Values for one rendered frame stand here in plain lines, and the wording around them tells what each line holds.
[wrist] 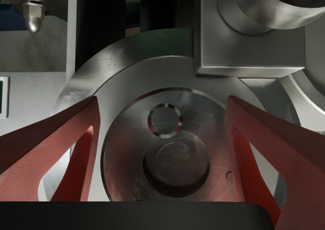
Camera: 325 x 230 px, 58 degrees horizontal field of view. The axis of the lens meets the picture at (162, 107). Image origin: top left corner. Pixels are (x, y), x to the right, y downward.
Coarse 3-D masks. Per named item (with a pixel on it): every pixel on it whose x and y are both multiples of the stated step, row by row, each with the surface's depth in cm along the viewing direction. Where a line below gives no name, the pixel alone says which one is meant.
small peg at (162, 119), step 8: (160, 104) 12; (168, 104) 12; (152, 112) 12; (160, 112) 12; (168, 112) 12; (176, 112) 12; (152, 120) 12; (160, 120) 12; (168, 120) 12; (176, 120) 12; (152, 128) 12; (160, 128) 12; (168, 128) 12; (176, 128) 12; (160, 136) 12; (168, 136) 12
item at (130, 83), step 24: (120, 72) 16; (144, 72) 16; (168, 72) 16; (192, 72) 16; (120, 96) 16; (216, 96) 16; (240, 96) 16; (96, 168) 16; (264, 168) 16; (96, 192) 16
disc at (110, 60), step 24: (120, 48) 17; (144, 48) 17; (168, 48) 17; (192, 48) 17; (96, 72) 17; (72, 96) 16; (264, 96) 17; (288, 96) 17; (288, 120) 16; (48, 192) 16
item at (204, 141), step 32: (160, 96) 14; (192, 96) 14; (128, 128) 14; (192, 128) 14; (224, 128) 14; (128, 160) 14; (160, 160) 14; (192, 160) 14; (224, 160) 14; (128, 192) 14; (160, 192) 14; (192, 192) 14; (224, 192) 14
